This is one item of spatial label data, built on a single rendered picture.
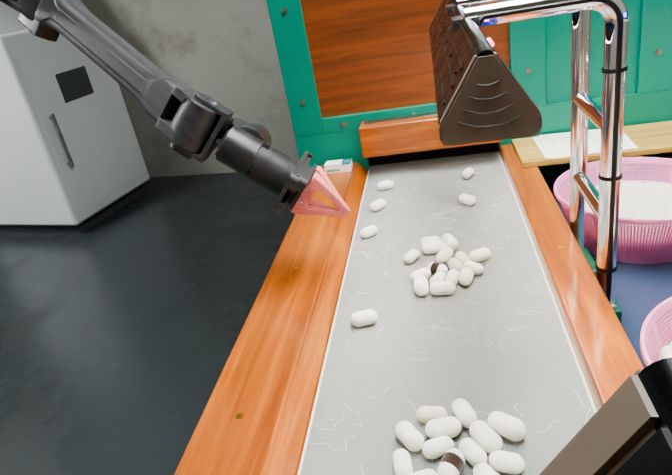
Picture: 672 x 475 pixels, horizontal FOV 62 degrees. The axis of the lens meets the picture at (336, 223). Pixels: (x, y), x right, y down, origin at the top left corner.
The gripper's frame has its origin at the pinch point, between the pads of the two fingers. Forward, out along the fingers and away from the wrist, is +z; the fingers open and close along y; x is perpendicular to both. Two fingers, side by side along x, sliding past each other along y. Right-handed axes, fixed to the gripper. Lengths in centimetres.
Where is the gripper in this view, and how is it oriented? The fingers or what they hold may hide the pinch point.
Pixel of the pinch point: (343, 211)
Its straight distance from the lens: 81.0
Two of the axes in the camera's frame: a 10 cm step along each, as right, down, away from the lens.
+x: -4.9, 7.5, 4.5
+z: 8.6, 5.0, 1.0
